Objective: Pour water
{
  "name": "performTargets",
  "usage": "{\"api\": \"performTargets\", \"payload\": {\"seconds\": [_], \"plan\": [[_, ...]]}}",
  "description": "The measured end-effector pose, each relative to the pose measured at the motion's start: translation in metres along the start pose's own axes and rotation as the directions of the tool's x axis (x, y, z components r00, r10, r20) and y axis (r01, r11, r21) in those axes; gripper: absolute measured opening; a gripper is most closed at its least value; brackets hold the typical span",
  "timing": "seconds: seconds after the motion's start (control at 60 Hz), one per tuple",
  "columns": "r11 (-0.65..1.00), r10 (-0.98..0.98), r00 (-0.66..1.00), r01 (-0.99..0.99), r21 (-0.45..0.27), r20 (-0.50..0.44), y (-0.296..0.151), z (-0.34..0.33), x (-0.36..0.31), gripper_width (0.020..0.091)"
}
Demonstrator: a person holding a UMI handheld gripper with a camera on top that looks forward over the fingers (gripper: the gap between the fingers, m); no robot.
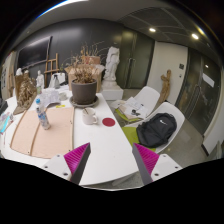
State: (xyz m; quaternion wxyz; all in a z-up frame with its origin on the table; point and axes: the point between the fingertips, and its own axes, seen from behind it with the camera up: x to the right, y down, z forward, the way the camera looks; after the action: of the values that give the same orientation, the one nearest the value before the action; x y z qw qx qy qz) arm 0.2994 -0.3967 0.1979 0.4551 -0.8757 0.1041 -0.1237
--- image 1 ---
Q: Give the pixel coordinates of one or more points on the colourful plastic packet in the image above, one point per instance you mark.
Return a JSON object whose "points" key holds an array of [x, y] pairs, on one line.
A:
{"points": [[5, 122]]}

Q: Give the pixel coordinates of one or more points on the white chair behind table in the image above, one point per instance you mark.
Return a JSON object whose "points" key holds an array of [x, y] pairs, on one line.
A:
{"points": [[61, 78]]}

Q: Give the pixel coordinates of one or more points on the white chair with backpack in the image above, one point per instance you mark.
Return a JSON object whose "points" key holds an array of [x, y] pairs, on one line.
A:
{"points": [[176, 113]]}

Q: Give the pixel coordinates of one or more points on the blue-capped white drink bottle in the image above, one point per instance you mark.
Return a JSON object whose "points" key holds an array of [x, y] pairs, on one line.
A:
{"points": [[43, 118]]}

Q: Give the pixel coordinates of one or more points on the black case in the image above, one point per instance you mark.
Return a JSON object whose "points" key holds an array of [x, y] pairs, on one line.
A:
{"points": [[3, 106]]}

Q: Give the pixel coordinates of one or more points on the grey plant saucer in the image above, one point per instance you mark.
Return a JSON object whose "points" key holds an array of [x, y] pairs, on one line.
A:
{"points": [[83, 105]]}

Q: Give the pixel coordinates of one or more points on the small yellow marker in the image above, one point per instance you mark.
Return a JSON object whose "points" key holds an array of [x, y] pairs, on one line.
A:
{"points": [[60, 106]]}

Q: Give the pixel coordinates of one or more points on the white cabinet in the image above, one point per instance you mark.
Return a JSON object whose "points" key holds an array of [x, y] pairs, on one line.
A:
{"points": [[8, 73]]}

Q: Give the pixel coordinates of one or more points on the round ceiling spotlight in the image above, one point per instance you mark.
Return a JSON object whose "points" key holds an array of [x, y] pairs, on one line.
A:
{"points": [[152, 29], [195, 36]]}

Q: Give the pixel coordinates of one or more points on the cardboard box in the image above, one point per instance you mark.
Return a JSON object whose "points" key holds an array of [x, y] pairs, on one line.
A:
{"points": [[71, 75]]}

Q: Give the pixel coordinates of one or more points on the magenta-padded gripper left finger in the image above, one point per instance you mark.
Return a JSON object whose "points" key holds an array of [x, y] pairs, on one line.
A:
{"points": [[75, 160]]}

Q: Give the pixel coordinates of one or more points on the stack of papers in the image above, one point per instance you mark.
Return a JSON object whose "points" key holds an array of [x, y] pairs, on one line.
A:
{"points": [[133, 106]]}

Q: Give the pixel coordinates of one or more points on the wooden easel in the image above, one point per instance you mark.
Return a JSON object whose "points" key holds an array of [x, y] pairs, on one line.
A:
{"points": [[52, 70]]}

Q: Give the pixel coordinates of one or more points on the white mug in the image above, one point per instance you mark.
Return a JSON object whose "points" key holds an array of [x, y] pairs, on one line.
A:
{"points": [[88, 117]]}

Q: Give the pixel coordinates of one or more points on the black backpack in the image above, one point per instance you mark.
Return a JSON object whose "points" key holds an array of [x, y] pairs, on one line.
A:
{"points": [[156, 130]]}

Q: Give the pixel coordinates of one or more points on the clear spray bottle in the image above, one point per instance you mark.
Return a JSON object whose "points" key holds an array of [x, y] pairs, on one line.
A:
{"points": [[55, 82]]}

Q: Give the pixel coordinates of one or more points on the stirring stick in mug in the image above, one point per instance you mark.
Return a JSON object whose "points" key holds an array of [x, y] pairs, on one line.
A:
{"points": [[85, 111]]}

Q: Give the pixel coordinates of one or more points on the small white bust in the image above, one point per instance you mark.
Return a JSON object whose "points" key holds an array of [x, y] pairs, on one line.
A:
{"points": [[19, 71], [40, 80]]}

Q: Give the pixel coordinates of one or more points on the white chair with papers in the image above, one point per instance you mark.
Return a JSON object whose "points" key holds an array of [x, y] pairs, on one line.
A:
{"points": [[148, 95]]}

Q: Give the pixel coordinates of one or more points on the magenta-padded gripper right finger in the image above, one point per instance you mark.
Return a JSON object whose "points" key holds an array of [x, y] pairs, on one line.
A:
{"points": [[146, 160]]}

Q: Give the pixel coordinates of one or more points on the light wooden board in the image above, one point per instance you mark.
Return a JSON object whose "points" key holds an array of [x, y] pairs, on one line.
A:
{"points": [[56, 133]]}

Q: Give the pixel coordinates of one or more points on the brown carved sculpture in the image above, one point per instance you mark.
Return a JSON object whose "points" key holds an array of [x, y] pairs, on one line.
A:
{"points": [[26, 95]]}

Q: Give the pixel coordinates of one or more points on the dried plant in grey pot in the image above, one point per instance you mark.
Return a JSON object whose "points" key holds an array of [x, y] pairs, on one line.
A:
{"points": [[84, 91]]}

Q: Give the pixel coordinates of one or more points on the plastic-wrapped booklet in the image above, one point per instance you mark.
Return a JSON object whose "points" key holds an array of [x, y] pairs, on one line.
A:
{"points": [[49, 97]]}

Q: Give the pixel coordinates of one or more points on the white pedestal block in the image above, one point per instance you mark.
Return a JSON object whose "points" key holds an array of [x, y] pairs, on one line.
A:
{"points": [[112, 91]]}

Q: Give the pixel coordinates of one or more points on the wooden figure sculpture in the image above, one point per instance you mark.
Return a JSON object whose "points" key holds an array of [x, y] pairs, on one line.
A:
{"points": [[165, 86]]}

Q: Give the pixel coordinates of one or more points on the dark double door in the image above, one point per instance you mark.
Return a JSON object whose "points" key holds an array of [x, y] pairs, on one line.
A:
{"points": [[135, 60]]}

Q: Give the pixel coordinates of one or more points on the black wall screen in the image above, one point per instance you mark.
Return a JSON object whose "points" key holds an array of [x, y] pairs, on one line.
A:
{"points": [[33, 53]]}

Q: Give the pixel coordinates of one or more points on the flat round red coaster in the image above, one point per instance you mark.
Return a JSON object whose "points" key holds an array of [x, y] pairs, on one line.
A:
{"points": [[108, 122]]}

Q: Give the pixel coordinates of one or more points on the white plaster torso statue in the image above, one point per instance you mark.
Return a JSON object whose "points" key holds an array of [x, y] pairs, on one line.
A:
{"points": [[112, 63]]}

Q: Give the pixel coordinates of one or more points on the small white bowl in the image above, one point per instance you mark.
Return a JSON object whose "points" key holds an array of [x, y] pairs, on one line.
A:
{"points": [[63, 96]]}

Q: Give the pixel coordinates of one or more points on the green seat cushion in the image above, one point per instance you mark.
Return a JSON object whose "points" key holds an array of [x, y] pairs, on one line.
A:
{"points": [[129, 134], [124, 116]]}

